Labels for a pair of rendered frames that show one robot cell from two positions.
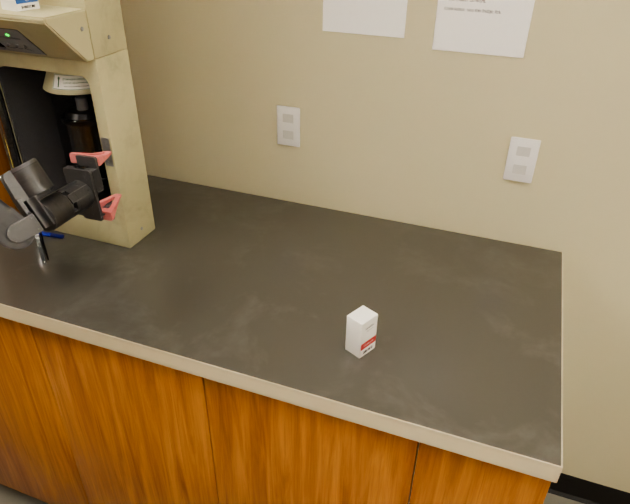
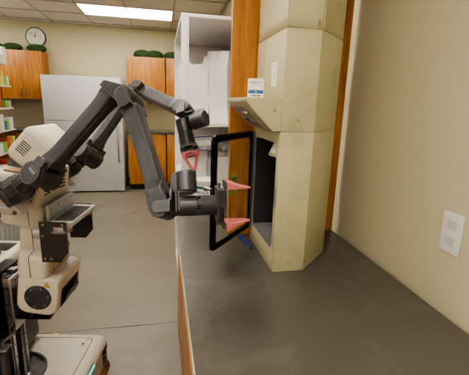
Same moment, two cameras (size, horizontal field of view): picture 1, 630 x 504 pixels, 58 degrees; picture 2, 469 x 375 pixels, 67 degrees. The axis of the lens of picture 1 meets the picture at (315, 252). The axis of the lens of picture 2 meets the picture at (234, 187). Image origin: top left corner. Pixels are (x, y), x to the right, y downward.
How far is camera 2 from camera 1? 0.69 m
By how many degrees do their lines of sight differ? 56
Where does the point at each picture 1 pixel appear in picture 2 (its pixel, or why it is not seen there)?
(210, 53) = (406, 157)
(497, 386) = not seen: outside the picture
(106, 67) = (289, 139)
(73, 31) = (266, 109)
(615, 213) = not seen: outside the picture
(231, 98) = (412, 196)
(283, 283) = (328, 358)
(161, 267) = (269, 291)
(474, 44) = not seen: outside the picture
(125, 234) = (272, 260)
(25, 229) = (161, 206)
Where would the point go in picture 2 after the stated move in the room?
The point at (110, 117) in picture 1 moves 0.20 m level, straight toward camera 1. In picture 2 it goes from (282, 173) to (244, 183)
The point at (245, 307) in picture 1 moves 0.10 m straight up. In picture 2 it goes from (274, 351) to (277, 312)
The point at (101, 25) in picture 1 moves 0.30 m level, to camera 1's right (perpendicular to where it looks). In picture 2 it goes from (293, 111) to (377, 116)
